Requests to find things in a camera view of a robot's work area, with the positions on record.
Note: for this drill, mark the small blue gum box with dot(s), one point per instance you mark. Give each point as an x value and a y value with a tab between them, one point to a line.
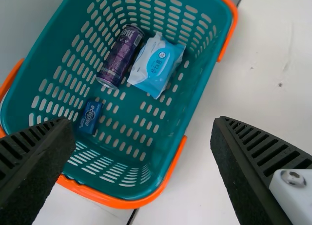
90	118

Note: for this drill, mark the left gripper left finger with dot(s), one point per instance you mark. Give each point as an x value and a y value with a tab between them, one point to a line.
31	166

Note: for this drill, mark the blue white wet wipes pack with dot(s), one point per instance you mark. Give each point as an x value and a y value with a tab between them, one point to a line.
156	64

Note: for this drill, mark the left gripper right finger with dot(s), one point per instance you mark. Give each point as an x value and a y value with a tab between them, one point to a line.
248	166

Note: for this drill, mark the teal shopping basket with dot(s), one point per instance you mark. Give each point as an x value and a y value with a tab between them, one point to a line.
168	161

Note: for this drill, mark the purple can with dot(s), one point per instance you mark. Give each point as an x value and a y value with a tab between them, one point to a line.
119	57

